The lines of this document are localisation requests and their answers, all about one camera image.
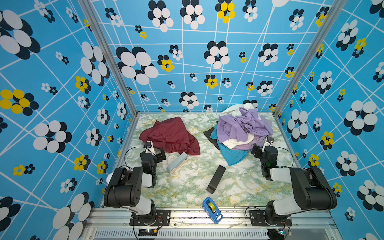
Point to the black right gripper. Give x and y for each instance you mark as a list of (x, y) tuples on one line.
[(254, 149)]

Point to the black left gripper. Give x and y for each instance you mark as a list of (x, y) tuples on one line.
[(158, 159)]

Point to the maroon red cloth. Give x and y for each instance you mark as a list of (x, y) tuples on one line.
[(172, 136)]

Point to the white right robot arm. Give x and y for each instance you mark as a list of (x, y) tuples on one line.
[(311, 190)]

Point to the teal blue cloth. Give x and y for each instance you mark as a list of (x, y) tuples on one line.
[(232, 157)]

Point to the lavender purple cloth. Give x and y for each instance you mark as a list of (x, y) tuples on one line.
[(245, 130)]

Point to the grey rectangular case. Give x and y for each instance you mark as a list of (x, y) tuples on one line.
[(177, 163)]

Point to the black rectangular box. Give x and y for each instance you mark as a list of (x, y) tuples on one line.
[(213, 184)]

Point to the clear jar white lid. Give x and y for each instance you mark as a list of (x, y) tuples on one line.
[(109, 177)]

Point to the blue tape dispenser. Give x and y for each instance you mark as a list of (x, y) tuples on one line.
[(211, 209)]

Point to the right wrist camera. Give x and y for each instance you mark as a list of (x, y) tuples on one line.
[(269, 141)]

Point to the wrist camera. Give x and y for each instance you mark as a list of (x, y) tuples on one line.
[(269, 141), (149, 147)]

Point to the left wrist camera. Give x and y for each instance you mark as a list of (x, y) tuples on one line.
[(149, 147)]

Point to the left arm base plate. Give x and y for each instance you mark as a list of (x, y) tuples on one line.
[(158, 218)]

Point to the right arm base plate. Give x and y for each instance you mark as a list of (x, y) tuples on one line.
[(260, 218)]

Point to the aluminium front rail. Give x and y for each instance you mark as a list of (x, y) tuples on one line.
[(195, 224)]

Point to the aluminium frame post right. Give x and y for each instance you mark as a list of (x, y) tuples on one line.
[(323, 31)]

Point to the aluminium frame post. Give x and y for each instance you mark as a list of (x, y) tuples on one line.
[(102, 41), (323, 31)]

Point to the aluminium frame post left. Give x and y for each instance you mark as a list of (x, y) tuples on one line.
[(102, 41)]

